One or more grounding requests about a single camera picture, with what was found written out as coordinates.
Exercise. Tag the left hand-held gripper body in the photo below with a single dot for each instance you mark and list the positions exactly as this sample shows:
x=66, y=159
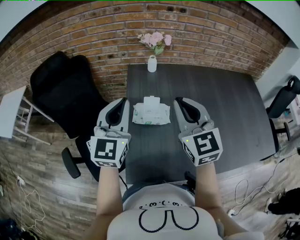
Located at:
x=105, y=150

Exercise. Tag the dark blue bag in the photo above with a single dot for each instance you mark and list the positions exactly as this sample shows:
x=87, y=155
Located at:
x=8, y=228

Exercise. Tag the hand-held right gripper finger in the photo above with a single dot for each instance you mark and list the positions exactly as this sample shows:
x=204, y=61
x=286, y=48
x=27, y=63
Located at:
x=181, y=117
x=199, y=111

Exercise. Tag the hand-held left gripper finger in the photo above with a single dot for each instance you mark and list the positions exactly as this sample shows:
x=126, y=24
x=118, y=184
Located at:
x=103, y=114
x=125, y=117

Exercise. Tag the black mesh office chair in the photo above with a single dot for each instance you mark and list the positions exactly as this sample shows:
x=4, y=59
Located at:
x=68, y=93

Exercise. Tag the white vase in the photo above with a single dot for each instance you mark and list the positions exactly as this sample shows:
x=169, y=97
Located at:
x=152, y=64

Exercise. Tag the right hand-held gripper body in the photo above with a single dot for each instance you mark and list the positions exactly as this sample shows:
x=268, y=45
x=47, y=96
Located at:
x=206, y=145

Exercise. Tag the person's left forearm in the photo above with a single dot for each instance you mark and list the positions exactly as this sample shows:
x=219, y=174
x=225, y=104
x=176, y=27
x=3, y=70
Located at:
x=109, y=189

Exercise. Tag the person's white printed shirt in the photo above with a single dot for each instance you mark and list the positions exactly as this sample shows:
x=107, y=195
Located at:
x=161, y=215

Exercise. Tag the person's right forearm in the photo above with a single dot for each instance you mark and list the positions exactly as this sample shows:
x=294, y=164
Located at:
x=207, y=189

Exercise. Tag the pink flower bouquet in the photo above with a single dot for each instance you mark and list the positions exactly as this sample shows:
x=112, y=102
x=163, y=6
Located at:
x=155, y=41

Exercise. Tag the white side table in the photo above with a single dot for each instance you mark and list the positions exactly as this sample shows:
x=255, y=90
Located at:
x=10, y=112

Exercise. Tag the white wet wipes pack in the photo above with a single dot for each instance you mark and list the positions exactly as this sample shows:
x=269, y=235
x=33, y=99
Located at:
x=151, y=113

